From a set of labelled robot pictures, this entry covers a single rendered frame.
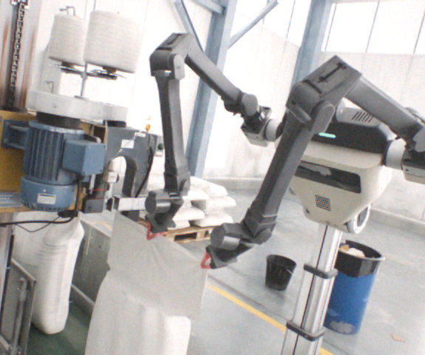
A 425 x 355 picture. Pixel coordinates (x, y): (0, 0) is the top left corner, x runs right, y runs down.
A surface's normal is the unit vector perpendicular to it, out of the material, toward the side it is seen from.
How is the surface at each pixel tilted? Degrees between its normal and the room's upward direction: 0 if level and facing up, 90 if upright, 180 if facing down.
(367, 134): 130
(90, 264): 90
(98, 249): 90
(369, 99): 120
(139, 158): 90
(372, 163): 40
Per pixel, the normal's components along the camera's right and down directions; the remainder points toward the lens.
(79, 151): -0.30, 0.07
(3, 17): 0.73, 0.24
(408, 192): -0.65, -0.02
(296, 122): -0.90, 0.06
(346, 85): 0.36, 0.64
